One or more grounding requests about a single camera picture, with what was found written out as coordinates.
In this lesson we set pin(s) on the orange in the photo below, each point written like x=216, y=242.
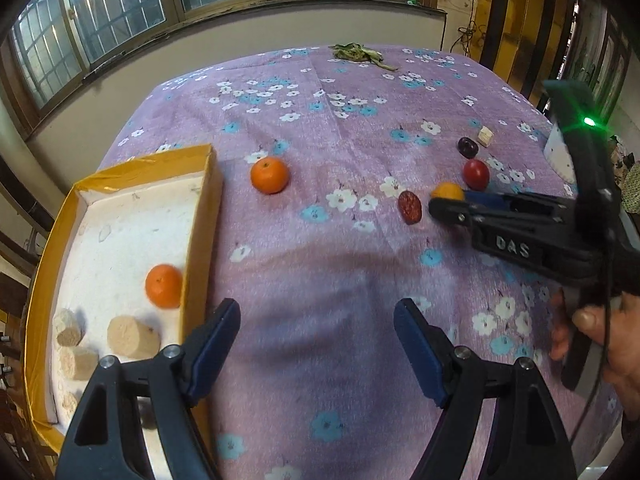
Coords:
x=449, y=192
x=270, y=175
x=163, y=286

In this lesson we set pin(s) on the purple floral tablecloth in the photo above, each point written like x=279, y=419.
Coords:
x=325, y=135

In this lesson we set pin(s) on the dark purple plum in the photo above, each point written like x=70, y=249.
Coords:
x=467, y=146

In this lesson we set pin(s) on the yellow cardboard box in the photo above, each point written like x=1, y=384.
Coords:
x=130, y=225

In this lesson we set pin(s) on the barred window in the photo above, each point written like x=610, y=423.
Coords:
x=125, y=10

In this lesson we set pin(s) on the red tomato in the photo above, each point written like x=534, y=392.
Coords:
x=476, y=174

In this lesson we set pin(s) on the pile of green leaves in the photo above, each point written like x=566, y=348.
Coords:
x=357, y=52

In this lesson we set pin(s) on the person's right hand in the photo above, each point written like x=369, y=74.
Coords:
x=625, y=350

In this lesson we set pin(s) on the wooden slatted partition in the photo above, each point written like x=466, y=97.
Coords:
x=520, y=20

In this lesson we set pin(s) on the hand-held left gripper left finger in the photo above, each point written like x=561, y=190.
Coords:
x=215, y=345

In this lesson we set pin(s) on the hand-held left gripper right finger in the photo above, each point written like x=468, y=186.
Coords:
x=420, y=355

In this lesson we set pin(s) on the red jujube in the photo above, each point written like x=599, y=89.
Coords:
x=410, y=206

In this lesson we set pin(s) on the white dotted cup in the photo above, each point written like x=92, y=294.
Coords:
x=555, y=160

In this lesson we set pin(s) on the small white sugarcane cube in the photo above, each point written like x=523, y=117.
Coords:
x=485, y=137

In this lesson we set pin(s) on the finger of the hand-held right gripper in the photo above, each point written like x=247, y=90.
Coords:
x=450, y=210
x=485, y=198

